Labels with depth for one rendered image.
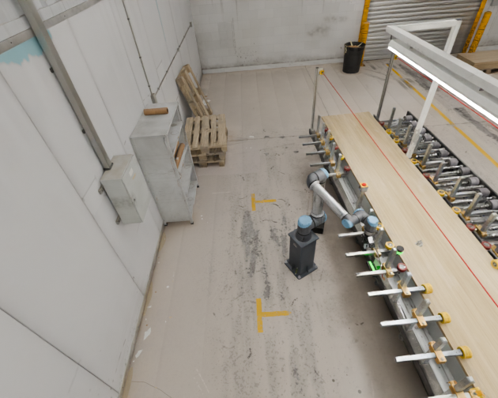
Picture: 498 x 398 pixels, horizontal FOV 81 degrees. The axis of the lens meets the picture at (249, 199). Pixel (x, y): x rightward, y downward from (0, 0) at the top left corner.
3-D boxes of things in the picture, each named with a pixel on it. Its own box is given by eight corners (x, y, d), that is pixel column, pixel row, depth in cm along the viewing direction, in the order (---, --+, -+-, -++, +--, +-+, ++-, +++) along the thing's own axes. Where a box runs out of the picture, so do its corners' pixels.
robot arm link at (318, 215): (306, 222, 336) (309, 169, 287) (318, 215, 342) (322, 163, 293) (315, 230, 326) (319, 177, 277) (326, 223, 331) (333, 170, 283)
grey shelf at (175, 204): (164, 226, 444) (128, 137, 338) (174, 187, 510) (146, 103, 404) (193, 223, 443) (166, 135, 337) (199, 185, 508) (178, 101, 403)
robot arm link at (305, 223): (294, 228, 331) (295, 218, 319) (306, 222, 336) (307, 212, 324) (303, 237, 321) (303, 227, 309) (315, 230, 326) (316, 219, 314)
